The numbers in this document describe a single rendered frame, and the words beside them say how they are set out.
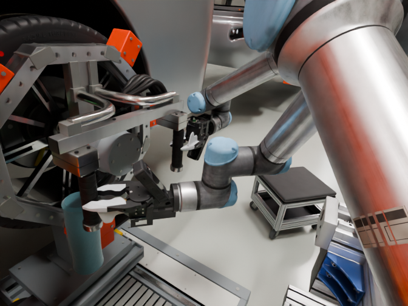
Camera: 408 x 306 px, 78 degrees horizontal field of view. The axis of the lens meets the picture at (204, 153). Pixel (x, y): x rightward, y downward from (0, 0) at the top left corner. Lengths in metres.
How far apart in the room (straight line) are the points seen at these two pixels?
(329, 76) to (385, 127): 0.06
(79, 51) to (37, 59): 0.11
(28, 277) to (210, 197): 0.92
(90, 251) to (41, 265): 0.53
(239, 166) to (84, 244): 0.50
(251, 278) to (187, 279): 0.37
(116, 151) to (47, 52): 0.28
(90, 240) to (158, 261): 0.68
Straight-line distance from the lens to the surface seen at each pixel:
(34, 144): 0.89
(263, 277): 1.59
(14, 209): 0.81
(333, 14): 0.26
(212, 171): 0.59
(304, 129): 0.52
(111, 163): 0.73
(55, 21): 0.85
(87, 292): 1.32
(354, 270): 0.81
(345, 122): 0.23
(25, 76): 0.72
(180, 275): 1.41
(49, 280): 1.30
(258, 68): 0.78
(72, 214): 0.77
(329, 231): 0.78
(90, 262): 0.90
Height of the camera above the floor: 1.20
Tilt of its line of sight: 27 degrees down
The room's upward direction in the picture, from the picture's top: 6 degrees clockwise
